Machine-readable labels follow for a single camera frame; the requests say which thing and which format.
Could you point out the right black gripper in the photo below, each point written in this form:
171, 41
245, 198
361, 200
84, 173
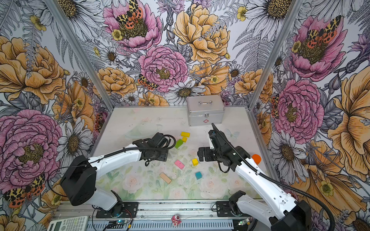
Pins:
200, 154

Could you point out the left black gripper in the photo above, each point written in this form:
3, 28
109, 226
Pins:
163, 156

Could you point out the green rectangular block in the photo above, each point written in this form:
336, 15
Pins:
179, 143

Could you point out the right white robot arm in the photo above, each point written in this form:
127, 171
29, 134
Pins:
279, 210

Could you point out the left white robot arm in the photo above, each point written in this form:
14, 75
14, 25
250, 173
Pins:
81, 181

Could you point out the yellow rectangular block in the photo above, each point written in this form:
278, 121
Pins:
185, 134

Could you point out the pink rectangular block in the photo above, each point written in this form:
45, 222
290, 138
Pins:
179, 164

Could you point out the teal cube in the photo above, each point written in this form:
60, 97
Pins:
198, 175

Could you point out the orange cup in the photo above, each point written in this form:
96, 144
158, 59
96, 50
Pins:
257, 159

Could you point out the silver metal case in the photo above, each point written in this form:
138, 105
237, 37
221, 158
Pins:
205, 110

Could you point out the pink toy figure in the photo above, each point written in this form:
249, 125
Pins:
176, 221

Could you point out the white calculator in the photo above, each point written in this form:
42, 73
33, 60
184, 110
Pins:
69, 224

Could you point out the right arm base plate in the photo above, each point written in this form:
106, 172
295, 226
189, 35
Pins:
228, 209

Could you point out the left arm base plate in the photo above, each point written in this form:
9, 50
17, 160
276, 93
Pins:
127, 209

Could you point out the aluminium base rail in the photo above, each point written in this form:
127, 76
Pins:
150, 210

